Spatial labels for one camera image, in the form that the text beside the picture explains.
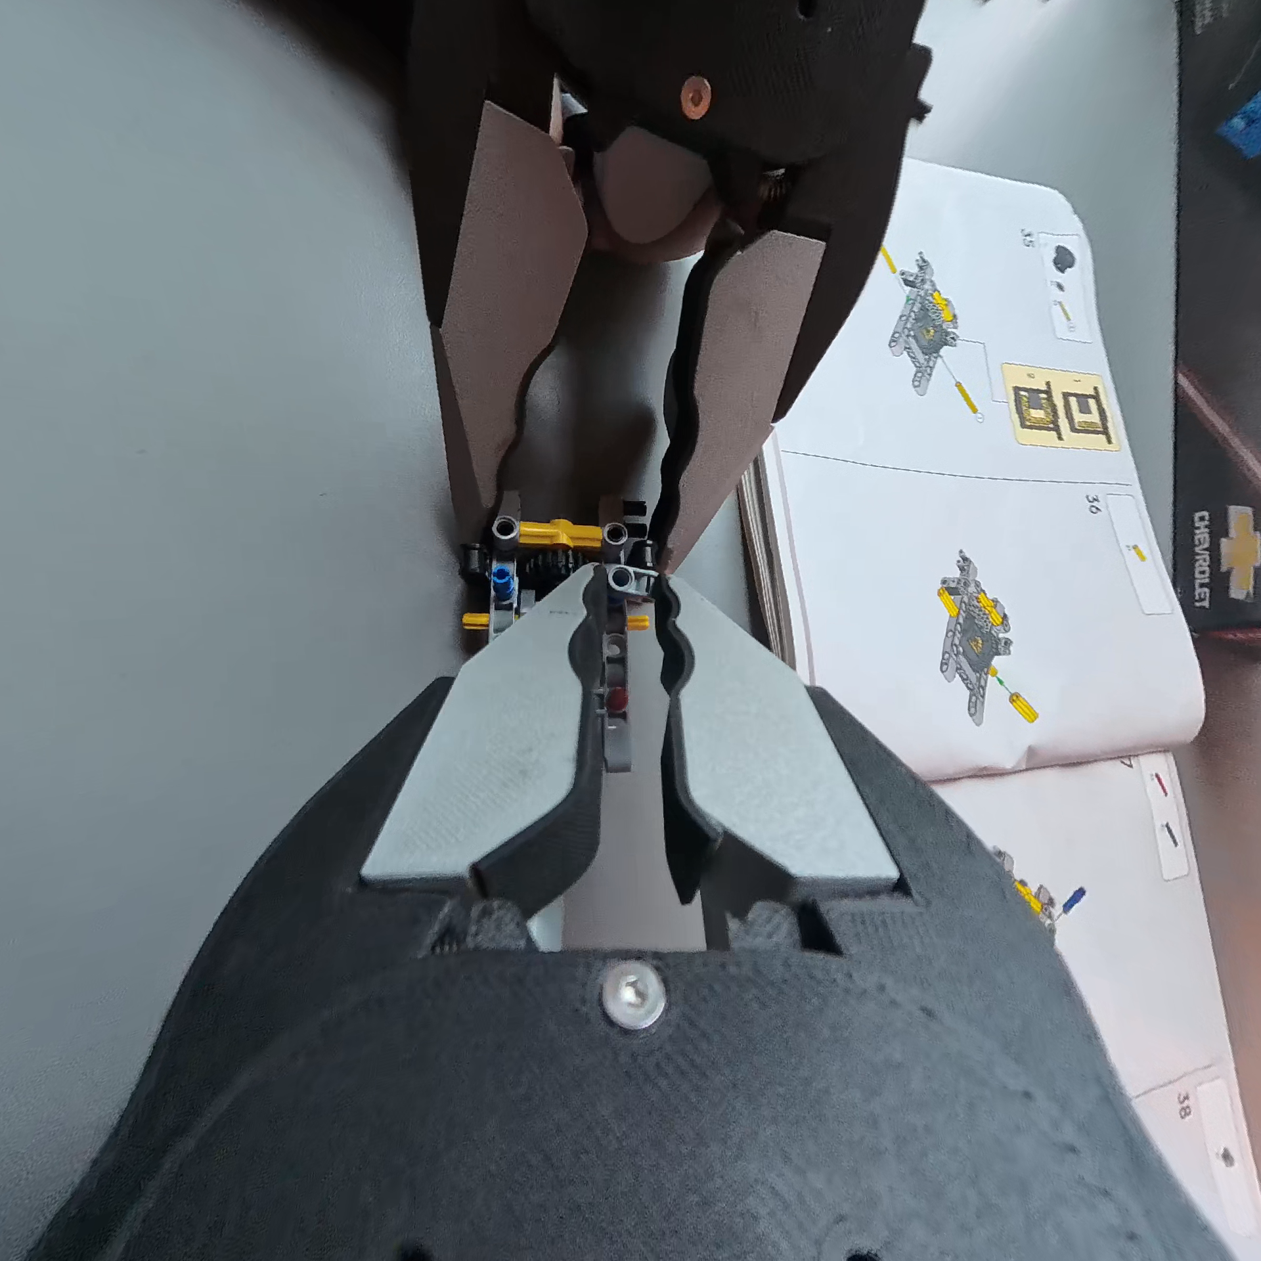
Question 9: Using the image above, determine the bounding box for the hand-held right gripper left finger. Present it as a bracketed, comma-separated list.
[359, 561, 606, 920]

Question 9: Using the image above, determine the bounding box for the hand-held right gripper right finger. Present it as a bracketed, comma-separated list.
[653, 576, 904, 907]

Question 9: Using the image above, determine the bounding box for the open lego instruction booklet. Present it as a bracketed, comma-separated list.
[737, 155, 1261, 1261]

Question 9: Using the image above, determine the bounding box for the black lego car box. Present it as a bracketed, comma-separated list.
[1172, 0, 1261, 640]

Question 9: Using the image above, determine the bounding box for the grey lego gear assembly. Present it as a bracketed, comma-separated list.
[459, 490, 660, 777]

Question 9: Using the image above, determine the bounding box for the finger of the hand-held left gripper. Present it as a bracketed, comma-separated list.
[431, 96, 596, 542]
[652, 229, 832, 576]

